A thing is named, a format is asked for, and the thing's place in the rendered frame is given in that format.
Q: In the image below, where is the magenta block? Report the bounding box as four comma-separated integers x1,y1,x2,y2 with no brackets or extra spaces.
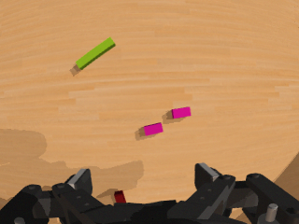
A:
144,122,163,136
171,107,191,119

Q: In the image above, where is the lime green rod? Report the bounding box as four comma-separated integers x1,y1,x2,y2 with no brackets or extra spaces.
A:
76,37,116,70

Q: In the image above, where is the dark red rod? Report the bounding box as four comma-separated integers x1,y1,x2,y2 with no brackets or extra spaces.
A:
114,190,126,203

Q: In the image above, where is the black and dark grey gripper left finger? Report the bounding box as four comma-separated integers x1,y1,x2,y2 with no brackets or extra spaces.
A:
0,169,126,224

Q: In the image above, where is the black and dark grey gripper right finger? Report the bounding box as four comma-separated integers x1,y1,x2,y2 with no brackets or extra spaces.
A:
167,162,299,224

